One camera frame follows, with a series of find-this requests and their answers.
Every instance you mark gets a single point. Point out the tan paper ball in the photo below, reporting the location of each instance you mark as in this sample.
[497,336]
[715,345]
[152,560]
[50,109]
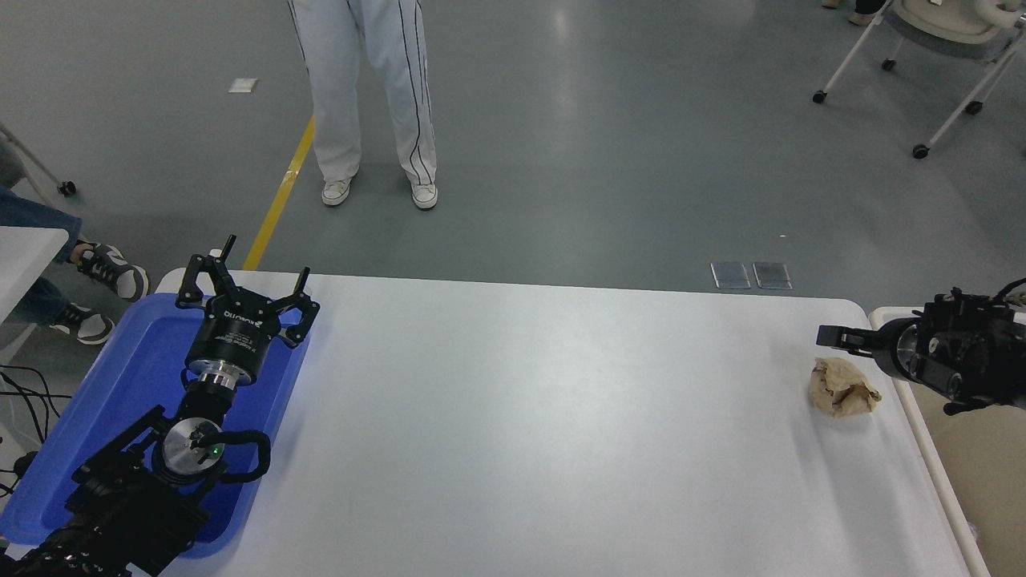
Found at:
[842,389]

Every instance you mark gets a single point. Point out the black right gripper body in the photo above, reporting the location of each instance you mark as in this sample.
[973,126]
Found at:
[886,349]

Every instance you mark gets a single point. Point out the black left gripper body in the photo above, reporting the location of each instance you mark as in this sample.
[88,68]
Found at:
[232,336]

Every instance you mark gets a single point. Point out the standing person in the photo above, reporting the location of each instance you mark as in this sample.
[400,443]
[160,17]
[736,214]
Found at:
[341,96]

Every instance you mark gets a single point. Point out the metal floor plate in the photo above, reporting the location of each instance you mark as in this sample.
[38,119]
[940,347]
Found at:
[730,275]
[772,276]

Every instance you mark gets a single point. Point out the large pale bin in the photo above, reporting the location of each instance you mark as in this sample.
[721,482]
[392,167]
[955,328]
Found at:
[978,481]

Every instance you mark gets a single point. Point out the blue plastic tray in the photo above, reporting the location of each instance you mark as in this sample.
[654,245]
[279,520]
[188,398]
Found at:
[136,377]

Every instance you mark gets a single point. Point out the distant person's feet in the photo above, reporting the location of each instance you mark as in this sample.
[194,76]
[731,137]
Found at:
[864,14]

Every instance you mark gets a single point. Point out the seated person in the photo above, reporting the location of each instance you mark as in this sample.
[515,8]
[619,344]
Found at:
[112,272]

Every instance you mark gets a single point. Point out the small white side table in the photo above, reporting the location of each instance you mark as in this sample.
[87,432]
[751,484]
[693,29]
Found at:
[24,256]

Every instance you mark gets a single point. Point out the white wheeled chair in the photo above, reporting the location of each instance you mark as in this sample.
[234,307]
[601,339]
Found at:
[946,20]

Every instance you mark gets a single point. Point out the grey chair leg with caster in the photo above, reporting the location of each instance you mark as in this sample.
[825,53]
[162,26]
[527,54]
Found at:
[66,189]

